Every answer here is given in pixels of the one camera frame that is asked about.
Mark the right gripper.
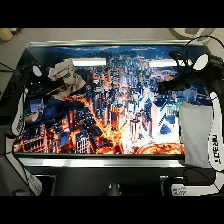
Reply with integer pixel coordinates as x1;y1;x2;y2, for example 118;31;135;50
157;79;179;95

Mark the beige patterned garment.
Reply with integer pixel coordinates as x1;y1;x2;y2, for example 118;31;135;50
47;58;92;101

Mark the grey garment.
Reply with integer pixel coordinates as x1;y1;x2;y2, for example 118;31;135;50
178;101;215;168

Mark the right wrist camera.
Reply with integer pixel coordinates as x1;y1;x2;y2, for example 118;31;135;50
168;50;188;68

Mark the black cable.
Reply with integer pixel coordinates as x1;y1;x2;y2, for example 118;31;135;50
181;34;224;66

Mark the silver frame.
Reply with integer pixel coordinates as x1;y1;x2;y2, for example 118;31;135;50
13;39;214;197

